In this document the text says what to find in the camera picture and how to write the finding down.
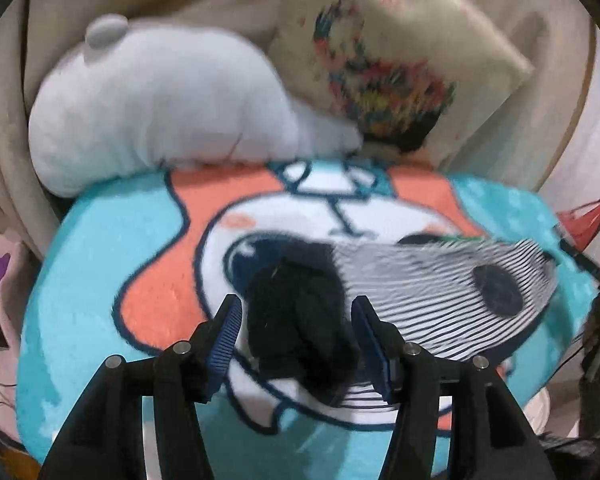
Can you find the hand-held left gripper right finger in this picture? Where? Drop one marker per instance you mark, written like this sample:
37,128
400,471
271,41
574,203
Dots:
375,345

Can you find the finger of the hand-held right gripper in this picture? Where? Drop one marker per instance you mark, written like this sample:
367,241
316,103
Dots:
582,259

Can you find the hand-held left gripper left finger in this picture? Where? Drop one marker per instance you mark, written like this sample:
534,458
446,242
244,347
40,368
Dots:
225,340

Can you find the navy white striped pants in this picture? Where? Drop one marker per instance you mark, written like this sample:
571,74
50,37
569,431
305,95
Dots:
430,285

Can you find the red cloth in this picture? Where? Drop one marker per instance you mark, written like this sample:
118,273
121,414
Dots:
582,220

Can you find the round cartoon face mat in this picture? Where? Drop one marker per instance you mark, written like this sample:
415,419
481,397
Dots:
105,260

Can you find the pink and purple plush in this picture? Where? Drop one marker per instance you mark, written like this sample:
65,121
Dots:
7,270

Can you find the white plush pillow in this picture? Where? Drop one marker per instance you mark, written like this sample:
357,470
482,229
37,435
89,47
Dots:
170,105

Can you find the cream pillow with colourful print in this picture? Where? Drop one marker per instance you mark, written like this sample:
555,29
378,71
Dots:
405,35

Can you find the beige sofa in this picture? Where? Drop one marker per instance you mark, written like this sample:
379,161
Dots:
10,125

